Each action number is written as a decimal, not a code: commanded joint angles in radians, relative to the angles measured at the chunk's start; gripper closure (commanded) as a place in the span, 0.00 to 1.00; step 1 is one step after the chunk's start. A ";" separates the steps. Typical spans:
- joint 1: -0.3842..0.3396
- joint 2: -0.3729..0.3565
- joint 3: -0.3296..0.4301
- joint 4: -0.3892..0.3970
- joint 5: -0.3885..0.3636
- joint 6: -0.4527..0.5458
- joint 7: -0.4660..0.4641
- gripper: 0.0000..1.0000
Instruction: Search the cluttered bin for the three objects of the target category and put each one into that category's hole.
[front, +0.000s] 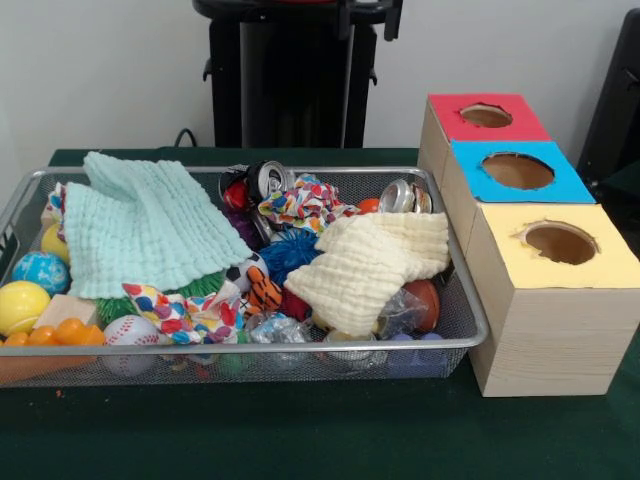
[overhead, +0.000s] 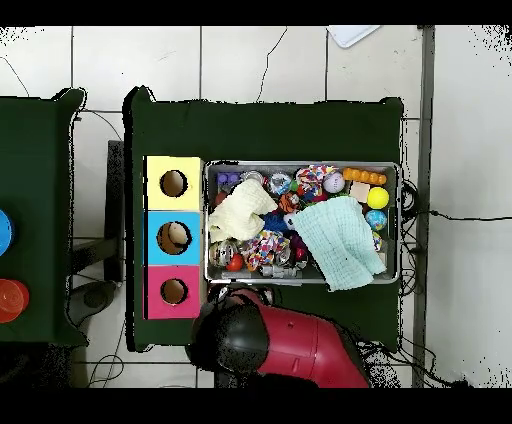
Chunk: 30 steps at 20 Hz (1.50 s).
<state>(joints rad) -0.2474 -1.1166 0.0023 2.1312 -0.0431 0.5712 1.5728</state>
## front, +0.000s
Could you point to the crushed clear plastic bottle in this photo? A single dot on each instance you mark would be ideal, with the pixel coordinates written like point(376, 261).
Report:
point(277, 327)

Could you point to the wooden box with three holes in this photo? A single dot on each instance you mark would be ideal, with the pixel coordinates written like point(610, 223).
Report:
point(550, 340)

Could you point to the crumpled colourful spotted cloth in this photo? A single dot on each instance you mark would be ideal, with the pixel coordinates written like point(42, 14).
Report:
point(300, 200)

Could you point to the cream waffle cloth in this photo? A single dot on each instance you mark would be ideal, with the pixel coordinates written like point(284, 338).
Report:
point(360, 265)

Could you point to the orange tiger plush toy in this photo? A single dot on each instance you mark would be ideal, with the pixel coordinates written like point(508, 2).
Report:
point(262, 295)

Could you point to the small soccer ball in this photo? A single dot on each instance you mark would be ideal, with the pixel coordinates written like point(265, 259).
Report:
point(240, 275)

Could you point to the brown toy football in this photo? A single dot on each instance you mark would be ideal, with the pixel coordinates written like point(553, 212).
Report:
point(425, 300)

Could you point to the large colourful spotted cloth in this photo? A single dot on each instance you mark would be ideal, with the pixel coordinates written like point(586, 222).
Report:
point(170, 315)

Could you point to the mint green waffle cloth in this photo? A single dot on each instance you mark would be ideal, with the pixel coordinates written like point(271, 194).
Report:
point(150, 225)

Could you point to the dark green table cloth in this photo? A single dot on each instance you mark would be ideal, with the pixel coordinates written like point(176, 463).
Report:
point(300, 435)

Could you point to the orange plastic toy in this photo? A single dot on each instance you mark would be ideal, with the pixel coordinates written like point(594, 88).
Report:
point(70, 332)

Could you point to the blue globe ball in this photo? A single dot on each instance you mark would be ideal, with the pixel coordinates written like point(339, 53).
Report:
point(40, 272)

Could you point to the yellow tennis ball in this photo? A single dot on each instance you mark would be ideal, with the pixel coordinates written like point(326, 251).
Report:
point(20, 307)

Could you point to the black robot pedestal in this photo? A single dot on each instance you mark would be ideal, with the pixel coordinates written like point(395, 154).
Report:
point(300, 75)

